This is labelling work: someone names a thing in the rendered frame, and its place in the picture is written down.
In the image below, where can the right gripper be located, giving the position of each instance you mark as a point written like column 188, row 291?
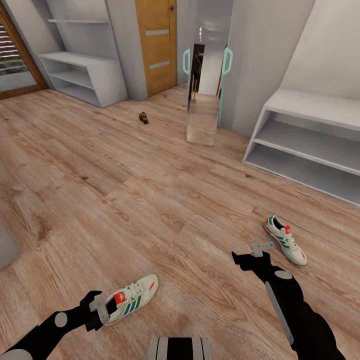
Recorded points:
column 248, row 262

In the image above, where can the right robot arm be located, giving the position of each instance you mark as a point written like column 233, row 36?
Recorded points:
column 307, row 332

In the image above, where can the gym shoe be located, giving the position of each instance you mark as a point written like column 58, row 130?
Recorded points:
column 282, row 233
column 131, row 298

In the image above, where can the sandal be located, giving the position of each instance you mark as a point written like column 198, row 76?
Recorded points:
column 143, row 117

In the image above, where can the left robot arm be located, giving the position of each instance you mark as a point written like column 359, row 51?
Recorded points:
column 39, row 342

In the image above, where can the standing mirror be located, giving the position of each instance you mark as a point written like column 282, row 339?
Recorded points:
column 208, row 48

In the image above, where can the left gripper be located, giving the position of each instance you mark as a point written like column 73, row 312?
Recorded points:
column 90, row 319

